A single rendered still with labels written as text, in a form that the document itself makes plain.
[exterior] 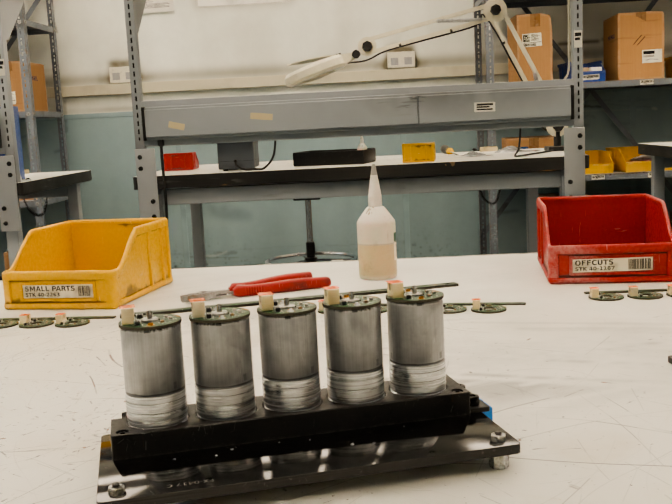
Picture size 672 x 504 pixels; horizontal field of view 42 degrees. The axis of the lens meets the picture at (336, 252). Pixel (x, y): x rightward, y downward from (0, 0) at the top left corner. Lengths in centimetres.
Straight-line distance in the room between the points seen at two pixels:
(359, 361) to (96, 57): 472
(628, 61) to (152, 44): 245
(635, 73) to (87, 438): 427
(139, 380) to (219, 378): 3
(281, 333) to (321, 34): 451
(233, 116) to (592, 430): 238
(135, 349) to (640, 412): 23
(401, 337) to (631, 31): 425
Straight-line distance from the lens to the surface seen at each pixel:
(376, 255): 76
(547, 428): 41
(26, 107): 463
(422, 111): 269
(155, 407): 36
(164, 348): 36
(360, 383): 37
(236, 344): 36
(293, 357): 36
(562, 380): 48
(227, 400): 36
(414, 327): 37
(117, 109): 501
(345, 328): 37
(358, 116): 269
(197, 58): 492
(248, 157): 282
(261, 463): 35
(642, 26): 461
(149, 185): 280
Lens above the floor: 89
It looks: 8 degrees down
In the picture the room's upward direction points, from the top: 3 degrees counter-clockwise
